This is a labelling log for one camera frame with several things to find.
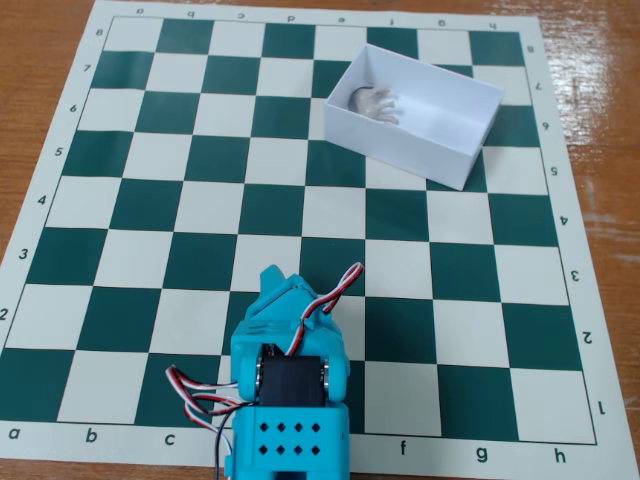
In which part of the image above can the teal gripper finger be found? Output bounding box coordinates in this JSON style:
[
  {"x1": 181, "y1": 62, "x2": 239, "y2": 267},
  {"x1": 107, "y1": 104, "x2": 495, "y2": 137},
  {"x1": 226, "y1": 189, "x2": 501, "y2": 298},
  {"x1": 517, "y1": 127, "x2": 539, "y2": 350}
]
[
  {"x1": 285, "y1": 272, "x2": 318, "y2": 304},
  {"x1": 258, "y1": 264, "x2": 290, "y2": 307}
]

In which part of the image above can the red white black servo cable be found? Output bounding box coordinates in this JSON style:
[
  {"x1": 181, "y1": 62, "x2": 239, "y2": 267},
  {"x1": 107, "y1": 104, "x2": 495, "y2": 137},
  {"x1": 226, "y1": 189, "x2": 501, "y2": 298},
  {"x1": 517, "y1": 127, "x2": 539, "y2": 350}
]
[
  {"x1": 183, "y1": 394, "x2": 246, "y2": 429},
  {"x1": 164, "y1": 364, "x2": 241, "y2": 401},
  {"x1": 287, "y1": 260, "x2": 365, "y2": 356}
]

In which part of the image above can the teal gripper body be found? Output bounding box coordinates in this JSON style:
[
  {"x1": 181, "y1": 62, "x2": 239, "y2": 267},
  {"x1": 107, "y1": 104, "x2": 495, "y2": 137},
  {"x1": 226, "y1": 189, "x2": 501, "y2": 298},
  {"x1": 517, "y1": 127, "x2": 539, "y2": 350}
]
[{"x1": 244, "y1": 294, "x2": 341, "y2": 354}]

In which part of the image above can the green white chessboard mat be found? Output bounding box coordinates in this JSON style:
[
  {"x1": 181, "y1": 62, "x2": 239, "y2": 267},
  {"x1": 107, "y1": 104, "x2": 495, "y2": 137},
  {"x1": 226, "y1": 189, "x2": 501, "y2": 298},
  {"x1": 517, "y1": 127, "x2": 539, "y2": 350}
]
[{"x1": 0, "y1": 0, "x2": 632, "y2": 476}]

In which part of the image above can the white cardboard box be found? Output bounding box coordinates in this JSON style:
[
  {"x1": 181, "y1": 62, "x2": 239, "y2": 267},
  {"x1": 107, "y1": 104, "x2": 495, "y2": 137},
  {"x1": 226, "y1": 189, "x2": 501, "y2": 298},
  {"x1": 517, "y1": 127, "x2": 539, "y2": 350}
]
[{"x1": 322, "y1": 43, "x2": 504, "y2": 192}]

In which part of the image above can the small grey toy horse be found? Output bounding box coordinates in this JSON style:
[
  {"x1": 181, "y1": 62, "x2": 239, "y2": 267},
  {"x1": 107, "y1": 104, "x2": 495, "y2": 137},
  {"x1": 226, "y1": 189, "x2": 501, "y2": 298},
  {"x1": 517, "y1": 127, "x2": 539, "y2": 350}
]
[{"x1": 345, "y1": 84, "x2": 402, "y2": 126}]

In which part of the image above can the long black servo cable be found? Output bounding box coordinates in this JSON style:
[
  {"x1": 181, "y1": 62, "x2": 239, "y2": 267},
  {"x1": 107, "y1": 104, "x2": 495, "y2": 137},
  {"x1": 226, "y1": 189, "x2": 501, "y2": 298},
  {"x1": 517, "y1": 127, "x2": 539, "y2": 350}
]
[{"x1": 213, "y1": 412, "x2": 236, "y2": 480}]

